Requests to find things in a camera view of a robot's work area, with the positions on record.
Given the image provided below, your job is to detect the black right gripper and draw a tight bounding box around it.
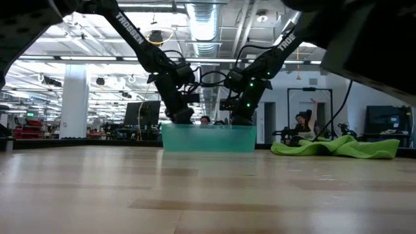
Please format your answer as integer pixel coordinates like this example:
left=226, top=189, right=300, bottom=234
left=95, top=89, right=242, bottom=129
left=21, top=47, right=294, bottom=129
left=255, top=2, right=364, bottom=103
left=230, top=96, right=258, bottom=126

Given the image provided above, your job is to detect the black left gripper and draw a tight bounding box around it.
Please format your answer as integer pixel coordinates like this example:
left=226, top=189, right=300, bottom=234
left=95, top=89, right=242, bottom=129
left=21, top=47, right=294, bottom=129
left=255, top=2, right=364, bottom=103
left=164, top=96, right=196, bottom=125

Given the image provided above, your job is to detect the black hanging television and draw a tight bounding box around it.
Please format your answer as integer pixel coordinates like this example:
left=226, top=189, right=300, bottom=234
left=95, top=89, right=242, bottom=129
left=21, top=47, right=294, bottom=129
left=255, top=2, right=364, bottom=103
left=123, top=100, right=162, bottom=127

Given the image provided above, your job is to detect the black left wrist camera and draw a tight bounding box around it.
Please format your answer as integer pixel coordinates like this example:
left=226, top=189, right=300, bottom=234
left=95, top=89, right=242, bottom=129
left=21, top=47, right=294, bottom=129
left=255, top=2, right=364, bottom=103
left=185, top=92, right=201, bottom=105

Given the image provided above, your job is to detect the red storage shelf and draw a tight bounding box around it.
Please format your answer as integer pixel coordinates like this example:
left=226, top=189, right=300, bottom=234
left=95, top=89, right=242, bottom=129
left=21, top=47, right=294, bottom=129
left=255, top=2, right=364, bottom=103
left=12, top=118, right=46, bottom=140

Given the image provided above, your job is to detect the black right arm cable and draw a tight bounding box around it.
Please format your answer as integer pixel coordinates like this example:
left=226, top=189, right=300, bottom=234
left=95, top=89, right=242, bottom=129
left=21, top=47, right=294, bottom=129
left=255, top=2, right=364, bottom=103
left=311, top=80, right=354, bottom=142

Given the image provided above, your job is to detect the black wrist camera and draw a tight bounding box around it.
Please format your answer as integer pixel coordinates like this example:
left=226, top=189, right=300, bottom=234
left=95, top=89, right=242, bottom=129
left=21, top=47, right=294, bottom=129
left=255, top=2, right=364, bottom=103
left=219, top=98, right=235, bottom=111
left=185, top=92, right=201, bottom=105

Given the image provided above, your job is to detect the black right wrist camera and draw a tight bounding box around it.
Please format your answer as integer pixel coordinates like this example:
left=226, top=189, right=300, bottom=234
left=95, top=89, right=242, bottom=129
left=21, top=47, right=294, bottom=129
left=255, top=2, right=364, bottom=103
left=219, top=98, right=235, bottom=111

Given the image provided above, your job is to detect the black office desk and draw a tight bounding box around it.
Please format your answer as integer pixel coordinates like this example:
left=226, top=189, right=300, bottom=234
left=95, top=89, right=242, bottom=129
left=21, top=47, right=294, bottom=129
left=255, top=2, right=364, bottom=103
left=360, top=131, right=413, bottom=149

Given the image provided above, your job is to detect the white building pillar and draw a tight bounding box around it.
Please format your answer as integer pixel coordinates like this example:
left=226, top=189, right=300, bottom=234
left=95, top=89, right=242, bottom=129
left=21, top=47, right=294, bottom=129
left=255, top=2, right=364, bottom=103
left=58, top=64, right=91, bottom=140

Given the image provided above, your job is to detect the black aluminium table frame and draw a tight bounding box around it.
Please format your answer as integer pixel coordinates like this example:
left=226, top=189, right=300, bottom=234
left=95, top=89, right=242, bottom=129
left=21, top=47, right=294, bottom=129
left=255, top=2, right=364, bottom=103
left=0, top=138, right=416, bottom=159

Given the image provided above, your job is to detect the black background monitor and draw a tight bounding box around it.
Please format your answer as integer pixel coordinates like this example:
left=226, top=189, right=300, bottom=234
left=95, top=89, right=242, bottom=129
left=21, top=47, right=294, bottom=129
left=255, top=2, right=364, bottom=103
left=365, top=105, right=404, bottom=135

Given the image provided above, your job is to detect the green microfiber towel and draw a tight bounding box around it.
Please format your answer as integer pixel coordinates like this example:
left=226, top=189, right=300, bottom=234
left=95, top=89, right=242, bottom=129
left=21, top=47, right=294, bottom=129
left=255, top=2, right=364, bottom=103
left=270, top=135, right=400, bottom=160

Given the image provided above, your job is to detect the silver ceiling duct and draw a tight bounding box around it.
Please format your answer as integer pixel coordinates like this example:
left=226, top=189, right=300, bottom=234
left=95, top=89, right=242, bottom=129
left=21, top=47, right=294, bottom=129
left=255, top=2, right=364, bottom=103
left=187, top=3, right=219, bottom=59

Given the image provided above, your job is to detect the black overhead camera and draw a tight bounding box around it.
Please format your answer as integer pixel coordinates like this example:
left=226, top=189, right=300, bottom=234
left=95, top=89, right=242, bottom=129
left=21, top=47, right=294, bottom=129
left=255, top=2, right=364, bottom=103
left=148, top=29, right=164, bottom=44

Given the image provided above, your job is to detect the black rectangular stand frame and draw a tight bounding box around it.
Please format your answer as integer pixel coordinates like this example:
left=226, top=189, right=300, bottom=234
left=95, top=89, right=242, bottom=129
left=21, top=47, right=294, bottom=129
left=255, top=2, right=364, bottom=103
left=287, top=86, right=335, bottom=146

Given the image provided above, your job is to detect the teal translucent plastic basket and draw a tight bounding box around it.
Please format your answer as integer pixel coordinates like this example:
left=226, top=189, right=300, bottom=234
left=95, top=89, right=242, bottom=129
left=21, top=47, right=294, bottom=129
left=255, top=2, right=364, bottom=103
left=161, top=123, right=257, bottom=153

